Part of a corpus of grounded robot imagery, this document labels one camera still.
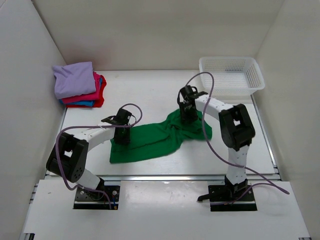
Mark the folded red t shirt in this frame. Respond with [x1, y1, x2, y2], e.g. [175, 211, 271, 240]
[65, 72, 107, 108]

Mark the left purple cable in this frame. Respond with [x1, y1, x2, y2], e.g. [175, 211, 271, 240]
[55, 103, 143, 210]

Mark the purple cable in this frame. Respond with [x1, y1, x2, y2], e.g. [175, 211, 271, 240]
[55, 103, 143, 210]
[186, 71, 290, 206]

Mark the green t shirt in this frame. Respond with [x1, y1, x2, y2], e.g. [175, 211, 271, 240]
[109, 109, 205, 164]

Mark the aluminium rail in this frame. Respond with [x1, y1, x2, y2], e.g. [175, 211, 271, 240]
[61, 96, 280, 181]

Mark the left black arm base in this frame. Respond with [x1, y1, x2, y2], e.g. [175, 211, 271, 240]
[73, 184, 121, 211]

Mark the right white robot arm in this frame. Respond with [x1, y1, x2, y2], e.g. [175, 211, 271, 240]
[177, 85, 256, 200]

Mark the white plastic basket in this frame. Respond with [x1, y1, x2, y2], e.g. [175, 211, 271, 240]
[199, 56, 265, 99]

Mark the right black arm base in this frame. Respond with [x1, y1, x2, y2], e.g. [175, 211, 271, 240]
[197, 177, 258, 212]

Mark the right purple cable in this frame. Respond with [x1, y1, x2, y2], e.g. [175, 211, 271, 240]
[186, 71, 290, 206]

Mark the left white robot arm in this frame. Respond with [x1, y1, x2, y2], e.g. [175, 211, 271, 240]
[46, 108, 133, 199]

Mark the folded lilac t shirt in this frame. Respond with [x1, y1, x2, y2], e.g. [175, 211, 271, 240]
[52, 61, 96, 100]

